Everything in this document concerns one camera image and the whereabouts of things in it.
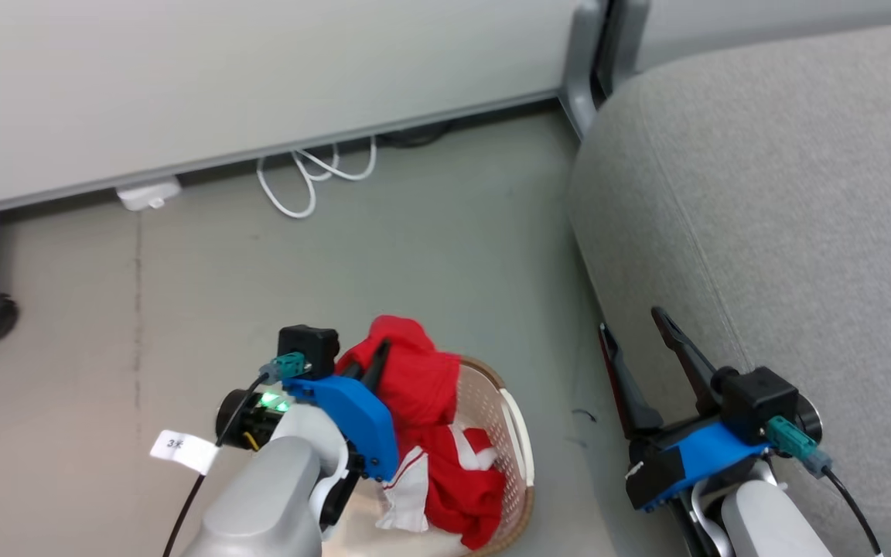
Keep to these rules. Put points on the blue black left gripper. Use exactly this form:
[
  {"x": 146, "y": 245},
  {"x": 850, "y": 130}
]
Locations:
[{"x": 356, "y": 422}]

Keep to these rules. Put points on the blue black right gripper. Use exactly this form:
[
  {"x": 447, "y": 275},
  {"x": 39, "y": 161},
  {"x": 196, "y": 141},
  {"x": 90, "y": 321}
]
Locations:
[{"x": 697, "y": 456}]

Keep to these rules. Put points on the red and white sports garment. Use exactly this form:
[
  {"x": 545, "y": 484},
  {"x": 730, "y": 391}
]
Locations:
[{"x": 422, "y": 387}]

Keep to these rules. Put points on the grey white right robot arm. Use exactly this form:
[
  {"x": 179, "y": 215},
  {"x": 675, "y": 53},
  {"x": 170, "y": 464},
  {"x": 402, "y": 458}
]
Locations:
[{"x": 770, "y": 518}]

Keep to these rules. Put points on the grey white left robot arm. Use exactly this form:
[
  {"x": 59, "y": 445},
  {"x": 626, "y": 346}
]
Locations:
[{"x": 260, "y": 495}]

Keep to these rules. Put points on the cream laundry basket brown rim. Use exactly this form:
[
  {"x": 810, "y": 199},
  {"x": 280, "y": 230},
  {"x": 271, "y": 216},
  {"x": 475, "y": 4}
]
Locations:
[{"x": 484, "y": 402}]

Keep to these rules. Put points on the white paper label tag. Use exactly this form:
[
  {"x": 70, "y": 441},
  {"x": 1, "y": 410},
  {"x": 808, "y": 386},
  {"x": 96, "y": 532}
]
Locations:
[{"x": 182, "y": 451}]

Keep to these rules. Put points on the grey fabric sofa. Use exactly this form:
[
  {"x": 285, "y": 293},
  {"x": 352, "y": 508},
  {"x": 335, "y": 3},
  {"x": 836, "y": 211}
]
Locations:
[{"x": 786, "y": 216}]

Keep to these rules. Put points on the white plastic power box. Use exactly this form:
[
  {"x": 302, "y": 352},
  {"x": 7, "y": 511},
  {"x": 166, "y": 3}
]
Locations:
[{"x": 148, "y": 193}]

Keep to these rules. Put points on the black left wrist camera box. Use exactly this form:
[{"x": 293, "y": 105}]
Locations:
[{"x": 308, "y": 346}]

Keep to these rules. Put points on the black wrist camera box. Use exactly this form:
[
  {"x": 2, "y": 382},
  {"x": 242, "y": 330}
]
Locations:
[
  {"x": 308, "y": 346},
  {"x": 759, "y": 402}
]

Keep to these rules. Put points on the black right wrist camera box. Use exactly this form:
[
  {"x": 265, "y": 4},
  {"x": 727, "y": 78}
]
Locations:
[{"x": 759, "y": 402}]

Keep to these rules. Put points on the grey partition bottom rail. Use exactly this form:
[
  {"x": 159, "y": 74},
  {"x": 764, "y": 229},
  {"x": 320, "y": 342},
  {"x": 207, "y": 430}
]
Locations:
[{"x": 275, "y": 151}]

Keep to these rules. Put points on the grey partition post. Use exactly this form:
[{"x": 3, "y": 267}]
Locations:
[{"x": 583, "y": 62}]

